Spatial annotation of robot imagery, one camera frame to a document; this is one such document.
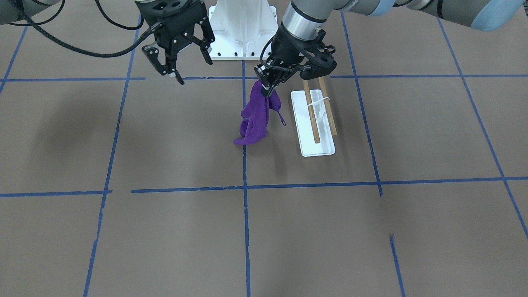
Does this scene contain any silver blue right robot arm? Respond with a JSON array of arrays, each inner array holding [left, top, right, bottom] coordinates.
[[1, 0, 215, 84]]

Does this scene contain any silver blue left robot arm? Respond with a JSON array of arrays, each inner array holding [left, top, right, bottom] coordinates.
[[255, 0, 525, 97]]

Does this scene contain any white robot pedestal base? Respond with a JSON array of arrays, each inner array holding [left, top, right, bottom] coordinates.
[[209, 0, 278, 60]]

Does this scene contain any white wooden towel rack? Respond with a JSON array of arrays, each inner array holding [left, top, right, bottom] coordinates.
[[290, 77, 337, 157]]

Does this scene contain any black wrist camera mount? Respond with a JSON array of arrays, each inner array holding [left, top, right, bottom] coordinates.
[[299, 29, 337, 80]]

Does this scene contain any purple towel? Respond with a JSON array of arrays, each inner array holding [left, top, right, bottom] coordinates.
[[233, 80, 286, 146]]

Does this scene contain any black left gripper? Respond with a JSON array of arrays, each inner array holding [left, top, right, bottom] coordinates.
[[255, 25, 307, 98]]

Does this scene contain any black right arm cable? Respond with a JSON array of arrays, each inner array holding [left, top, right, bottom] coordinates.
[[8, 0, 161, 58]]

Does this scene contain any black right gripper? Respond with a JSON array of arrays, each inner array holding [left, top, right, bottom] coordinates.
[[135, 0, 216, 85]]

